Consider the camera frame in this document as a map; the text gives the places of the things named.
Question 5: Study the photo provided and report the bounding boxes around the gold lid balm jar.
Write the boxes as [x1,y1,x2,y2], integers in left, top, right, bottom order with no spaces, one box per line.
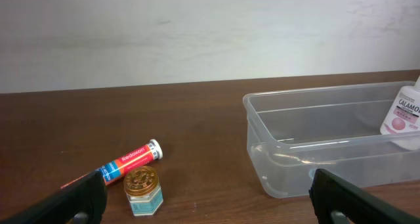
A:
[123,166,163,217]

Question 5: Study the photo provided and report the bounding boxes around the clear plastic container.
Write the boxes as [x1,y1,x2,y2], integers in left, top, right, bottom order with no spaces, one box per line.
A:
[243,81,419,198]

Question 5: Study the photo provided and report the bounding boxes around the orange vitamin tablet tube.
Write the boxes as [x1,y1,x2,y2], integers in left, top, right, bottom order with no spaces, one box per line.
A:
[60,139,163,189]

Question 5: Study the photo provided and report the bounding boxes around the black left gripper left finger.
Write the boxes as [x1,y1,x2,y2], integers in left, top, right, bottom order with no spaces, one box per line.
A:
[2,171,107,224]

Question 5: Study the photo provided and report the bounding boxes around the white calamine lotion bottle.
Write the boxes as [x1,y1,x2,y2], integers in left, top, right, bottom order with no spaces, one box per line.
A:
[380,79,419,135]

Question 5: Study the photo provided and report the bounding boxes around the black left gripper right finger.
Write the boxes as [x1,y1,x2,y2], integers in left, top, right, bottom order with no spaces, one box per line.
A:
[309,169,419,224]

